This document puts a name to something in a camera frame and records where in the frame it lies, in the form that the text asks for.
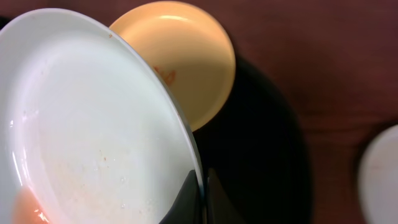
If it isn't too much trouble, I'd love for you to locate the yellow plate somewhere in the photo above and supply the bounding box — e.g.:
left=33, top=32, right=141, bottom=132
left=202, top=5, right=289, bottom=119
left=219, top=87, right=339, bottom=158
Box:
left=109, top=1, right=236, bottom=131

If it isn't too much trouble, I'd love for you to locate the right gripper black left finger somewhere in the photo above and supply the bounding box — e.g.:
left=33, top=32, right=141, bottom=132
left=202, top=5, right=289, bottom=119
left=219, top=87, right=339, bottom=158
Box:
left=160, top=170, right=202, bottom=224

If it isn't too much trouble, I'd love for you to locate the light blue plate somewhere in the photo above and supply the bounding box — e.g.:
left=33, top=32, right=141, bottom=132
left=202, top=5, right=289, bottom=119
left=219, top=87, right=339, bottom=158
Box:
left=1, top=8, right=205, bottom=223

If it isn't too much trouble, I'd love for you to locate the pale green plate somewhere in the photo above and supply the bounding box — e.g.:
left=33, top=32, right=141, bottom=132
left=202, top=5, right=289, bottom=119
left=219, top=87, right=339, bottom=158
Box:
left=358, top=125, right=397, bottom=224

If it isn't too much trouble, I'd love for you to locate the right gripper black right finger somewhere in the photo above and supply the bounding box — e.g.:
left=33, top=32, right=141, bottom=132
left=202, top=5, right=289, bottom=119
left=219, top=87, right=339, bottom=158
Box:
left=206, top=169, right=246, bottom=224

